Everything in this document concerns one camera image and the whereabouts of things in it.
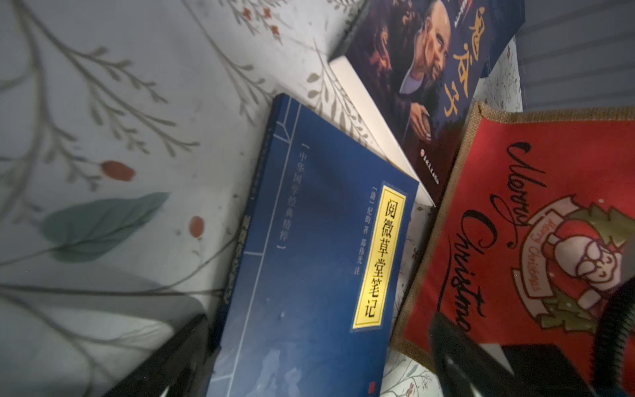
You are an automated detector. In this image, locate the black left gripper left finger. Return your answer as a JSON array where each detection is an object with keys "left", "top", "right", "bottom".
[{"left": 106, "top": 314, "right": 218, "bottom": 396}]

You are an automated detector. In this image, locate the jute canvas Christmas bag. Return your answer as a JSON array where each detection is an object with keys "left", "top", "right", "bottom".
[{"left": 391, "top": 103, "right": 634, "bottom": 396}]

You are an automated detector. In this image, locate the dark portrait book right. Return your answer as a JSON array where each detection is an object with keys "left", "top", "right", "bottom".
[{"left": 329, "top": 0, "right": 525, "bottom": 207}]

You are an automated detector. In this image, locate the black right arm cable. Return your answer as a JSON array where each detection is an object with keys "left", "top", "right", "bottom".
[{"left": 589, "top": 275, "right": 635, "bottom": 393}]

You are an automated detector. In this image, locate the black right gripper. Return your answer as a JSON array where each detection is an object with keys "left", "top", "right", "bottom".
[{"left": 480, "top": 343, "right": 595, "bottom": 396}]

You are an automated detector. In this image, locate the floral table cloth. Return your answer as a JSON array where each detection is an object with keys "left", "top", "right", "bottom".
[{"left": 0, "top": 0, "right": 524, "bottom": 397}]

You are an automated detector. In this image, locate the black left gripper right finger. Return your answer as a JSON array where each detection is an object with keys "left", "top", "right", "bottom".
[{"left": 428, "top": 313, "right": 531, "bottom": 396}]

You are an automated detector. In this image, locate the blue book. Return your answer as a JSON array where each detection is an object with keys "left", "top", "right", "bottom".
[{"left": 208, "top": 94, "right": 419, "bottom": 396}]

